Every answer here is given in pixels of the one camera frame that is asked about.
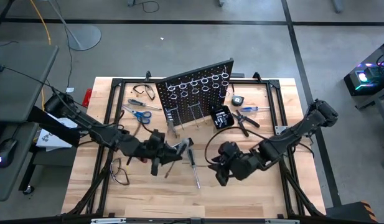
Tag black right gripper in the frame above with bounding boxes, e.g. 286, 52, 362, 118
207, 154, 253, 187

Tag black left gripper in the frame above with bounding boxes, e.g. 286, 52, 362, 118
137, 139, 184, 177

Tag grey handled nut driver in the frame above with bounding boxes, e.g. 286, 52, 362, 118
186, 147, 202, 190
164, 139, 194, 179

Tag grey handled screwdriver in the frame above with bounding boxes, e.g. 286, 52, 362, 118
127, 98, 163, 112

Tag silver double prong peg hook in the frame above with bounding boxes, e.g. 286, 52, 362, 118
164, 105, 185, 131
187, 101, 208, 128

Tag black torpedo level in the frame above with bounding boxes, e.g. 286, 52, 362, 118
170, 138, 195, 152

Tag black plastic bin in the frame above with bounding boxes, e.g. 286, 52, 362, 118
209, 105, 235, 131

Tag clear safety glasses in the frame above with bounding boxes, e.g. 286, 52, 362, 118
132, 83, 156, 101
110, 157, 131, 187

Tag black metal pegboard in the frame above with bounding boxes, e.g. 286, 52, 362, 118
154, 57, 235, 128

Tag black tape measure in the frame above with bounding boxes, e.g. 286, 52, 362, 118
231, 94, 245, 108

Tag red box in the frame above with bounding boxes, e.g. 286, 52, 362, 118
82, 88, 93, 108

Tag white printed paper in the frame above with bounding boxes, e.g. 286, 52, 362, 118
35, 112, 79, 152

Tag yellow-black striped box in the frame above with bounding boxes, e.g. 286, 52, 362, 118
324, 200, 378, 223

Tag grey desk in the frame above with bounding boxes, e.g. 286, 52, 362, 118
0, 42, 60, 202

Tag black computer mouse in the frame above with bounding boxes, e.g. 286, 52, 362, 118
0, 138, 19, 169

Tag computer case with coloured lights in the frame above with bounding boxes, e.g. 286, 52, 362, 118
343, 42, 384, 97

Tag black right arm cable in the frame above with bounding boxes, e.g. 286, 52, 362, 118
204, 126, 265, 165

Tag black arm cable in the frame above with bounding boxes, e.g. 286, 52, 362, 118
116, 109, 157, 138
204, 126, 265, 165

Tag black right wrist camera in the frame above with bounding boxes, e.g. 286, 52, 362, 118
217, 141, 240, 158

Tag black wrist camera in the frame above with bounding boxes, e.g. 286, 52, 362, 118
217, 141, 240, 158
149, 130, 166, 147

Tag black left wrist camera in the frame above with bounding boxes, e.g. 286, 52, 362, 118
149, 130, 166, 147

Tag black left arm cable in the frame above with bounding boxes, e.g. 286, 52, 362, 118
116, 109, 157, 138

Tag black handled pliers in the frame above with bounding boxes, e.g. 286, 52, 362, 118
231, 109, 261, 138

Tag blue handled scissors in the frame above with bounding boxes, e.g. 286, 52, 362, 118
121, 103, 153, 126

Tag black aluminium table frame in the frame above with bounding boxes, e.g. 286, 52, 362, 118
61, 70, 327, 218

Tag yellow cable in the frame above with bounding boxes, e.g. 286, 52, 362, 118
29, 0, 52, 111

